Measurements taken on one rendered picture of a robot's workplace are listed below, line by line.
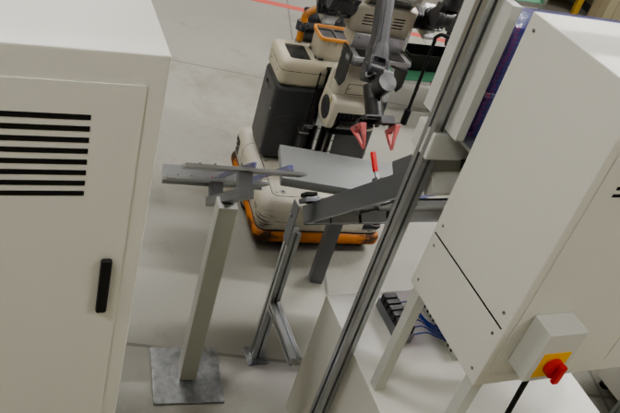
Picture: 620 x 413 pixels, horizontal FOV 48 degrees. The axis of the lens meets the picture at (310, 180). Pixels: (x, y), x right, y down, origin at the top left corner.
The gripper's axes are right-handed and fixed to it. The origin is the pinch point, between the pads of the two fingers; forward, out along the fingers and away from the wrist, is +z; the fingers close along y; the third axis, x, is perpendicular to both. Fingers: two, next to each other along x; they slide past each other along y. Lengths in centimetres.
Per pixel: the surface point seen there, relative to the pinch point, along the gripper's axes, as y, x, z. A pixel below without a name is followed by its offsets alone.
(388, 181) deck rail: -10.7, -22.0, 15.4
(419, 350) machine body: 11, 6, 61
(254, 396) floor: -16, 76, 76
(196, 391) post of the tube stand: -37, 78, 72
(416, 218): 34, 34, 16
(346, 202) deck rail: -10.3, 3.4, 16.4
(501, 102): -12, -69, 9
